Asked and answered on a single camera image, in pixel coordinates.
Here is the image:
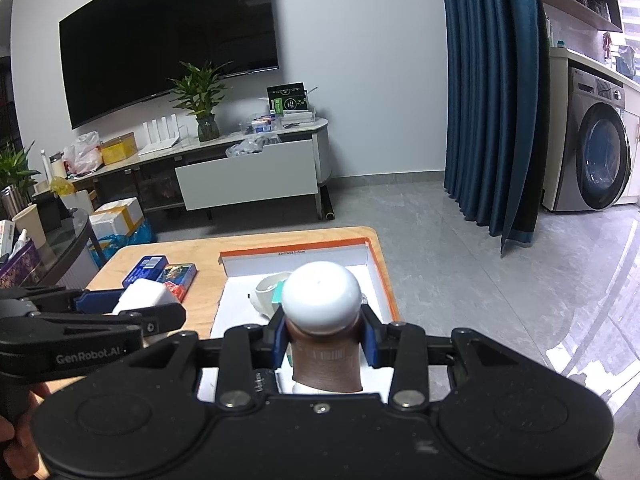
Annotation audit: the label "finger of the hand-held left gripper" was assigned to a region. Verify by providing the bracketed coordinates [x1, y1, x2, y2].
[0, 286, 126, 318]
[27, 304, 187, 350]

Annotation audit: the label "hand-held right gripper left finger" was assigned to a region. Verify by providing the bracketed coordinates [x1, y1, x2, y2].
[125, 307, 290, 408]

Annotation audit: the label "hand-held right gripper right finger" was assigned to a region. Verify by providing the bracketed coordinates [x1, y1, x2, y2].
[359, 305, 557, 408]

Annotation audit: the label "white wall charger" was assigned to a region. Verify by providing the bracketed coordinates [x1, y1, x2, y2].
[111, 280, 180, 317]

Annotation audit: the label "copper bottle with white cap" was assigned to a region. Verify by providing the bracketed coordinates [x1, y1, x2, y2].
[281, 261, 364, 393]

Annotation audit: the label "orange rimmed white box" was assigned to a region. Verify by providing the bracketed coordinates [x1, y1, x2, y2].
[210, 240, 401, 396]

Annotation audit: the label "person's left hand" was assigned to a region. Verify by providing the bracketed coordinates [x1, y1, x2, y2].
[0, 382, 52, 480]

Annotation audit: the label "colourful printed small box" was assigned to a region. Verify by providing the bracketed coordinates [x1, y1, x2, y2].
[156, 262, 197, 303]

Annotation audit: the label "glass top coffee table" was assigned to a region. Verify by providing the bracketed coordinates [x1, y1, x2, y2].
[0, 207, 108, 293]

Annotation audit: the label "blue flat box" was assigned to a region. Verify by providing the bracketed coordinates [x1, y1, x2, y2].
[121, 255, 168, 288]

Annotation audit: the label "blue plastic bag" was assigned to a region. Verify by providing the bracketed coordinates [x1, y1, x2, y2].
[92, 219, 157, 263]

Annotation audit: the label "white foam box yellow tape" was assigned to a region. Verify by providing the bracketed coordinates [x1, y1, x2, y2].
[89, 197, 146, 241]

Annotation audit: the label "purple patterned tissue box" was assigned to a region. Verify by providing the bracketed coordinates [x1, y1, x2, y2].
[0, 242, 42, 288]

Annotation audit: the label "steel cup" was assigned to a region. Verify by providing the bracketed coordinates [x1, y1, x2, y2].
[0, 185, 32, 220]

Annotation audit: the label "black rolled tube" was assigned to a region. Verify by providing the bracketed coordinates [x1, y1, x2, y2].
[319, 186, 337, 222]

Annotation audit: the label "white plastic bag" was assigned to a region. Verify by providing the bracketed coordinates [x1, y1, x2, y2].
[63, 131, 104, 175]

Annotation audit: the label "green leafy plant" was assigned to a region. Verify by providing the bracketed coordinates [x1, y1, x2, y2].
[0, 144, 42, 201]

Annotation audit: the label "white open drawer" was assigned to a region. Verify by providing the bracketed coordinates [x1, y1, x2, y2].
[175, 139, 320, 211]

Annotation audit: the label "white router with antennas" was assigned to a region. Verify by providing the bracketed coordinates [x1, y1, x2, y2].
[138, 115, 182, 156]

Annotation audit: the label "clear plastic bags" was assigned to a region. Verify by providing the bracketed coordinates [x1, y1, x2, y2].
[226, 135, 281, 157]

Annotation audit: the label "white television stand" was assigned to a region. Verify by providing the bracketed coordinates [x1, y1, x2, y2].
[32, 117, 332, 221]

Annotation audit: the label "glass plant vase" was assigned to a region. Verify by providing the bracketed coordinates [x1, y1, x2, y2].
[197, 115, 221, 142]

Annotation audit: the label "green bamboo plant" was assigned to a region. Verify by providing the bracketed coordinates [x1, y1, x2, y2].
[166, 60, 234, 121]

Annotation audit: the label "black and green box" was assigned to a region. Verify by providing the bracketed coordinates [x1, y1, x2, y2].
[266, 82, 309, 117]

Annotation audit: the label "blue curtain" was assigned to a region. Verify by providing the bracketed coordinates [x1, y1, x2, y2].
[440, 0, 552, 257]

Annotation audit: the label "silver washing machine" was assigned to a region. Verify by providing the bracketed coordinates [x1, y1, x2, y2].
[542, 65, 632, 212]

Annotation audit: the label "black wall television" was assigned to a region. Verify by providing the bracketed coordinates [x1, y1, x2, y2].
[59, 0, 279, 130]

